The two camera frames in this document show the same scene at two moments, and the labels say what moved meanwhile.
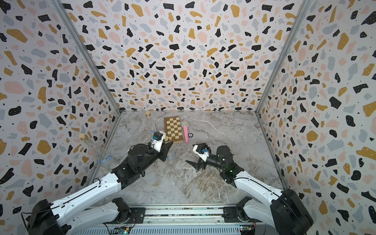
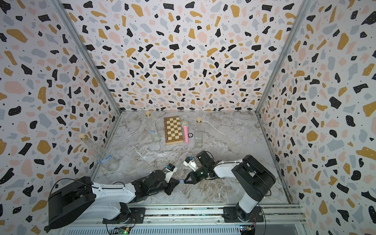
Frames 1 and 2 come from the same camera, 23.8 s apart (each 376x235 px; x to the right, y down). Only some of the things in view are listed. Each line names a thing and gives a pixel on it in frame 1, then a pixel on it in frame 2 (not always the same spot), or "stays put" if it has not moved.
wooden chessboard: (173, 129) stays put
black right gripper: (202, 164) to (194, 180)
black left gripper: (164, 150) to (173, 182)
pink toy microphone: (185, 125) stays put
